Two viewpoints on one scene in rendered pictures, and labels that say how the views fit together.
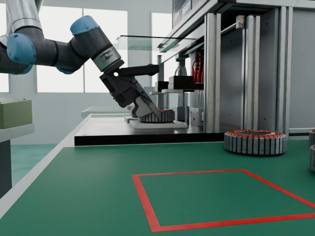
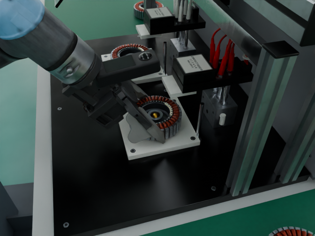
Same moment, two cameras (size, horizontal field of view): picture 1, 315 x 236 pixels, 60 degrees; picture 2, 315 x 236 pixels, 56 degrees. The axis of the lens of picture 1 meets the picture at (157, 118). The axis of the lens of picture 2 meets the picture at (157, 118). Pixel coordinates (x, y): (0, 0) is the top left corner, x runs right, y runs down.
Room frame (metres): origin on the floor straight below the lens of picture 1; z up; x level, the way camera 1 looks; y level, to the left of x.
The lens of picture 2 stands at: (0.37, 0.04, 1.23)
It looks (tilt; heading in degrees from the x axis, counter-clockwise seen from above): 43 degrees down; 355
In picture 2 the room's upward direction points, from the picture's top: straight up
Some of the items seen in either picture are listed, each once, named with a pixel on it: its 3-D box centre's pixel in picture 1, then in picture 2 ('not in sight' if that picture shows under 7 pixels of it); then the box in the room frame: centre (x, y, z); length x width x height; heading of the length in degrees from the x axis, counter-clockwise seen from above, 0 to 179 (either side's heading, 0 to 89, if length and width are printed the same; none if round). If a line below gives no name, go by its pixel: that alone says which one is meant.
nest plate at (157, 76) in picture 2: (145, 118); (131, 66); (1.06, 0.05, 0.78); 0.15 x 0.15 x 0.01; 11
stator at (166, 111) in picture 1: (156, 115); (155, 117); (0.83, 0.00, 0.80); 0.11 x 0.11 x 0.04
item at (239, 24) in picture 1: (199, 45); not in sight; (0.98, -0.15, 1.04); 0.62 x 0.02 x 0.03; 11
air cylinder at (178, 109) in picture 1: (180, 112); (182, 52); (1.09, -0.09, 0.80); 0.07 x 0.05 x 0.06; 11
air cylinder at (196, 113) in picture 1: (201, 116); (217, 106); (0.85, -0.14, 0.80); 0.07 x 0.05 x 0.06; 11
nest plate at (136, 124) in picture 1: (156, 123); (155, 125); (0.83, 0.00, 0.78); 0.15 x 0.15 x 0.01; 11
